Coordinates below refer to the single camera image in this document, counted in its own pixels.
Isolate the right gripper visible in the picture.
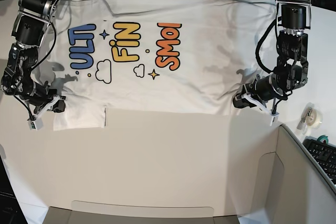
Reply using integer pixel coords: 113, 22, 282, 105
15, 82, 66, 130

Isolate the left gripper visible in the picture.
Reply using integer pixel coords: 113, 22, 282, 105
233, 76, 279, 126

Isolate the white printed t-shirt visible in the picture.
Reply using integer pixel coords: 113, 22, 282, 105
34, 0, 275, 130

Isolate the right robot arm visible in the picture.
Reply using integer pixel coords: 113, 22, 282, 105
1, 0, 66, 130

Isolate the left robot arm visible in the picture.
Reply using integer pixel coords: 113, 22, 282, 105
233, 0, 311, 123

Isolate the clear tape roll dispenser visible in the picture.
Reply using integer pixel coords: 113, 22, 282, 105
297, 102, 323, 135

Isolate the green tape roll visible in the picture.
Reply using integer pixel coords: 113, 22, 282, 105
317, 135, 329, 144

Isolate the black computer keyboard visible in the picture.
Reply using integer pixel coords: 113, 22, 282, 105
303, 138, 336, 184

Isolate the grey cardboard box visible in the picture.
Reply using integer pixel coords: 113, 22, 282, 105
44, 125, 335, 223

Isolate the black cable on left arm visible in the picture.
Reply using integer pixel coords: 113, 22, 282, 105
254, 16, 280, 74

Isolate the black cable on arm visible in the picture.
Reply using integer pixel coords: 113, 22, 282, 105
26, 20, 58, 78
254, 16, 280, 74

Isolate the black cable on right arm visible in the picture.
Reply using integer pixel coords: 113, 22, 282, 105
26, 20, 58, 78

